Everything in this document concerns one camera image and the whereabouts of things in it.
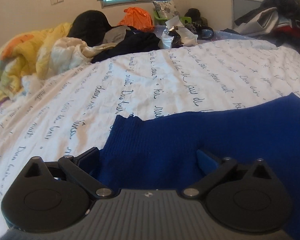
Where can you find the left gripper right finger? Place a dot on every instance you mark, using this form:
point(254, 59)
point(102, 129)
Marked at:
point(216, 170)

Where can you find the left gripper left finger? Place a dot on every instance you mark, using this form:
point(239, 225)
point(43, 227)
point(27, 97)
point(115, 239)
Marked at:
point(78, 171)

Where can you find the blue beaded knit sweater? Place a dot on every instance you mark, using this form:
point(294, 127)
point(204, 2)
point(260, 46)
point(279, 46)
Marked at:
point(167, 152)

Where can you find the dark clothes on bed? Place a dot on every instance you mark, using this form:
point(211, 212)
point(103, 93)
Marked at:
point(133, 42)

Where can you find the pile of clothes at right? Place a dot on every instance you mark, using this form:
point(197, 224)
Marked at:
point(276, 21)

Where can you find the white script-print bedsheet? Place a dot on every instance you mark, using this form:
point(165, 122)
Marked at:
point(74, 111)

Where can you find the yellow floral quilt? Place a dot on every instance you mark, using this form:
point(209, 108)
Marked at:
point(44, 53)

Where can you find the black round cushion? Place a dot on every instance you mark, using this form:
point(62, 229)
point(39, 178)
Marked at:
point(91, 27)

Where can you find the dark plush toy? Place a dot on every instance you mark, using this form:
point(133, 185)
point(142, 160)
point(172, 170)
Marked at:
point(196, 17)

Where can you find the orange plastic bag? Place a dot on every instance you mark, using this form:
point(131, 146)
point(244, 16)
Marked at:
point(138, 18)

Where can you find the blue floral white pillow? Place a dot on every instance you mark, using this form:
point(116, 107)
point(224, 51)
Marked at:
point(166, 9)

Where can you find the grey wall panel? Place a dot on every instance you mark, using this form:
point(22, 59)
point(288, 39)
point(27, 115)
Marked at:
point(241, 7)

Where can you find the white wall switch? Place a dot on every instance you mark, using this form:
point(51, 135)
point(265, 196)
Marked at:
point(55, 2)

